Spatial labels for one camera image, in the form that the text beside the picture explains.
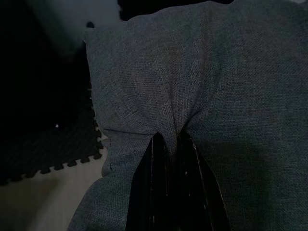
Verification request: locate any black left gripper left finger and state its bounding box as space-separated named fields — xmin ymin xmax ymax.
xmin=126 ymin=132 xmax=179 ymax=231

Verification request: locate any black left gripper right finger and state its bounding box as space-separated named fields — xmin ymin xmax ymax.
xmin=175 ymin=131 xmax=233 ymax=231

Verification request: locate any grey pillow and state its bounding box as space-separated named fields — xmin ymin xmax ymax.
xmin=67 ymin=0 xmax=308 ymax=231

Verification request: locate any black foam puzzle mat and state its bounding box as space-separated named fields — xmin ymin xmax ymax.
xmin=0 ymin=81 xmax=105 ymax=186

